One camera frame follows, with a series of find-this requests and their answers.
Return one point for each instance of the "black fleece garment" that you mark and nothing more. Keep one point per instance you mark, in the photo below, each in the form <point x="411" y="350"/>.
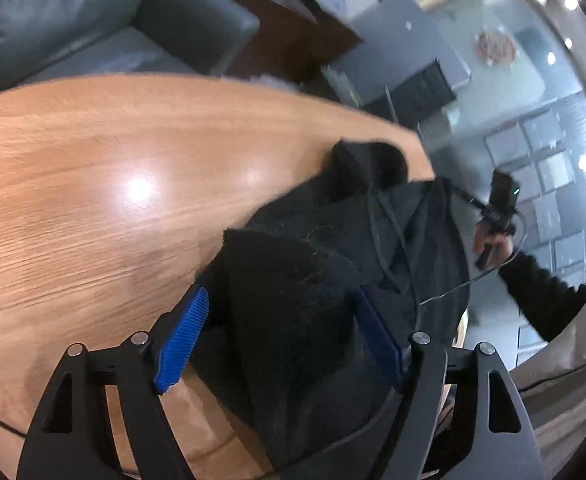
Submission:
<point x="281" y="347"/>

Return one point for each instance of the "grey leather armchair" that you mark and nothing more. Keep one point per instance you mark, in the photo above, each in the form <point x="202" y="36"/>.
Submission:
<point x="51" y="39"/>

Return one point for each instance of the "dark brown wooden desk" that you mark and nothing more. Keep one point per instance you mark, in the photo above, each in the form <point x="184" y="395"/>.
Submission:
<point x="295" y="39"/>

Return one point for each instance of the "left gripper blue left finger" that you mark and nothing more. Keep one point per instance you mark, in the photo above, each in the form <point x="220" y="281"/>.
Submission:
<point x="70" y="435"/>

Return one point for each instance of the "grey cabinet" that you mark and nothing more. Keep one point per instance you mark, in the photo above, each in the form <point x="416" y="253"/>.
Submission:
<point x="404" y="70"/>

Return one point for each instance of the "person's right hand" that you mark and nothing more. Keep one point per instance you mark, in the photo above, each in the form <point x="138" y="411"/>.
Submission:
<point x="493" y="248"/>

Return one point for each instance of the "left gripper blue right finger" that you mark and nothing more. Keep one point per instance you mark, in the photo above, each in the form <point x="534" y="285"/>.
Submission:
<point x="460" y="415"/>

